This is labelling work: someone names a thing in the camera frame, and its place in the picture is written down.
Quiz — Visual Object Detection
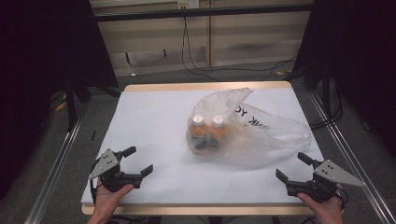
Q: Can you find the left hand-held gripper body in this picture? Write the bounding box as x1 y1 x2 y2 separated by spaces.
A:
89 148 145 192

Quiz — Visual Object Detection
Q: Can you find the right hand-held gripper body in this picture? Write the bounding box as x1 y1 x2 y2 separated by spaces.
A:
285 159 366 203

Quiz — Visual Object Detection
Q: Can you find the clear printed plastic bag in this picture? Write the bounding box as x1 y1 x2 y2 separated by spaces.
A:
185 87 313 169

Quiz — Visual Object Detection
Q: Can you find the orange drink bottle dark label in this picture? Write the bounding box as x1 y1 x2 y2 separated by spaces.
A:
190 114 208 150
208 114 227 150

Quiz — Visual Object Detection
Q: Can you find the person's left hand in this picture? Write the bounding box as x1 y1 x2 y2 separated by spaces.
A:
92 183 135 217

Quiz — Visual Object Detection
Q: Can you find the person's right hand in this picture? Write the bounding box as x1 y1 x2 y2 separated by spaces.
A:
297 192 344 224

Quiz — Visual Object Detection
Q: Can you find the white table cover sheet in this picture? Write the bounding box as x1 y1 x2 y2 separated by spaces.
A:
81 87 325 205

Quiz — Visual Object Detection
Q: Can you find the black stand leg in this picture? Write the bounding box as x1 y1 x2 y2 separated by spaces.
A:
64 78 78 133

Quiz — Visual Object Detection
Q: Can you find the black curtain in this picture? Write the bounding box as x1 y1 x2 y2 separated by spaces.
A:
292 0 396 157
0 0 119 200

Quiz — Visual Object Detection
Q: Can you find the black horizontal bar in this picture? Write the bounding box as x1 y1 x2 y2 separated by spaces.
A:
93 3 315 22

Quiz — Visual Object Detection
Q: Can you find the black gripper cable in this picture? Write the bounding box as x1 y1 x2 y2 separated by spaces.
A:
336 186 350 214

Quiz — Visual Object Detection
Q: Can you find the metal floor rail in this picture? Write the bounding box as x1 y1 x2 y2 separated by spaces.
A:
307 91 396 224
23 102 91 224

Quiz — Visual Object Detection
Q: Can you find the bundle of black cables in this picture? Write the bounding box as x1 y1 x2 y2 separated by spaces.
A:
308 78 344 131

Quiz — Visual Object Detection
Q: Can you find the black floor cable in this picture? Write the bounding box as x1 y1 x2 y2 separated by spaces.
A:
186 55 297 82

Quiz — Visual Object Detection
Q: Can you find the black hanging cable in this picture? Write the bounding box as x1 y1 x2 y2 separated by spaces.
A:
181 17 222 82

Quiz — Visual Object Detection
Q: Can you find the white wall socket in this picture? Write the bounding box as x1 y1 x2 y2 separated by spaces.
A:
177 0 200 10

